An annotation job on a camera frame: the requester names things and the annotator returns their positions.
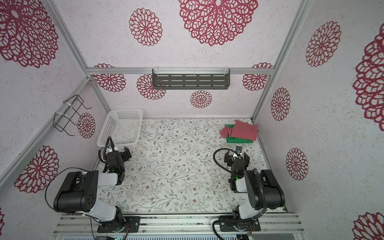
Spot green tank top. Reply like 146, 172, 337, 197
225, 125, 254, 144

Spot pink tank top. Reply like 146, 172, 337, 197
220, 120, 258, 141

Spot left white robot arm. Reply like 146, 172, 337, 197
53, 147, 132, 225

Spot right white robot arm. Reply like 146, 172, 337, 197
224, 150, 286, 220

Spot white plastic laundry basket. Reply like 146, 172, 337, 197
97, 108, 144, 150

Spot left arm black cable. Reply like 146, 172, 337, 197
44, 136, 116, 240

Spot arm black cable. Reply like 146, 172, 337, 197
44, 136, 116, 240
211, 147, 268, 240

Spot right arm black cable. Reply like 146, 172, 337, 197
211, 147, 268, 240

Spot black wire wall rack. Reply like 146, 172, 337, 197
52, 95, 91, 137

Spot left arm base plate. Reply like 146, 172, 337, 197
97, 216, 141, 233

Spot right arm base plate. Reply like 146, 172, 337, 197
219, 216, 261, 232

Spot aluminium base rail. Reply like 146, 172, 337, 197
53, 213, 305, 237

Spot dark grey wall shelf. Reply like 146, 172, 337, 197
152, 69, 231, 90

